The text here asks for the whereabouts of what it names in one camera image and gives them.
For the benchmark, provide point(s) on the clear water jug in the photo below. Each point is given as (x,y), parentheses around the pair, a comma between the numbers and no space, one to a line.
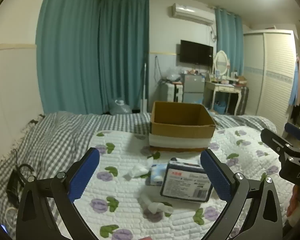
(120,107)

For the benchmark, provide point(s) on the black wall television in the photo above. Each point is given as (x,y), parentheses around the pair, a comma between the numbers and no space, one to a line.
(196,53)

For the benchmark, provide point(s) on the wide teal curtain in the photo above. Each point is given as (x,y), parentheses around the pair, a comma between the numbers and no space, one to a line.
(67,55)

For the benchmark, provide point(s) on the floral quilt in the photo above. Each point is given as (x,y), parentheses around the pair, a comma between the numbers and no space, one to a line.
(125,187)

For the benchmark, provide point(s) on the narrow teal curtain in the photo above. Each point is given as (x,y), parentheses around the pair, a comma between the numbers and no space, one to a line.
(228,42)

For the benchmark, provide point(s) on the white dressing table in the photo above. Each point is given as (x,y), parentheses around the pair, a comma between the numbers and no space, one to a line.
(223,88)

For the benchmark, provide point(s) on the person's right hand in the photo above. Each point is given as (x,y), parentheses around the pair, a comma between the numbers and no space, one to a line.
(295,200)

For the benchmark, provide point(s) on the hanging clothes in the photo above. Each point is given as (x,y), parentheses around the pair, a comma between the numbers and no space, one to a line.
(296,90)

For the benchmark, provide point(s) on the dark labelled packet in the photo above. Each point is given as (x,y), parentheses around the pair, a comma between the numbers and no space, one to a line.
(185,182)

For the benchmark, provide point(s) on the white louvred wardrobe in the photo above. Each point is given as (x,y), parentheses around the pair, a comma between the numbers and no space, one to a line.
(275,80)

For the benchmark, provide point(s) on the blue white tissue pack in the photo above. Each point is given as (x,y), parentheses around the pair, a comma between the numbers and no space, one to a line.
(155,176)

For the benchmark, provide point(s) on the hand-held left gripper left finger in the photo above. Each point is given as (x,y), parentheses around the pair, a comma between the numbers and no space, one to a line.
(83,176)

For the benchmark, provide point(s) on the teal window curtain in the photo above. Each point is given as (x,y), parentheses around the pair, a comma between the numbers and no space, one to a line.
(125,55)

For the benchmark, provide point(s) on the white mop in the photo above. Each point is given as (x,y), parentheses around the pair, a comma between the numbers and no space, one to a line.
(143,105)

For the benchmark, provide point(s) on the white suitcase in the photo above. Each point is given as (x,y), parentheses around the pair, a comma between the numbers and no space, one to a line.
(167,92)

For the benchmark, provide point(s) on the white air conditioner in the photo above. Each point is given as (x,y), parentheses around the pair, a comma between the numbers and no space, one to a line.
(192,13)

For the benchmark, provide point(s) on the blue basket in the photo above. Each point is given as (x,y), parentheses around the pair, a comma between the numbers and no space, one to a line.
(219,108)

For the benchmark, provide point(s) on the cardboard box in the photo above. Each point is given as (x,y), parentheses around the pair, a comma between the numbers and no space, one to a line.
(180,136)

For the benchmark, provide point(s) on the oval white mirror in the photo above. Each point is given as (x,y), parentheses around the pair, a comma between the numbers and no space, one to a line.
(221,62)

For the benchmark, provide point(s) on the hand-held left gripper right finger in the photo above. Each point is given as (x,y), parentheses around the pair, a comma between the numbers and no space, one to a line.
(215,177)

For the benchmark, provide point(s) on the grey mini fridge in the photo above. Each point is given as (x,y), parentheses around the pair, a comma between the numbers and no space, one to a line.
(193,87)

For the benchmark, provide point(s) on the crinkled plastic bag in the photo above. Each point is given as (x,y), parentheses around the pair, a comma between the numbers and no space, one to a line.
(172,73)

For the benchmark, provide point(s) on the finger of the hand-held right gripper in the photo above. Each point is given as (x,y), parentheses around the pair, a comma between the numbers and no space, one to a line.
(296,132)
(272,137)

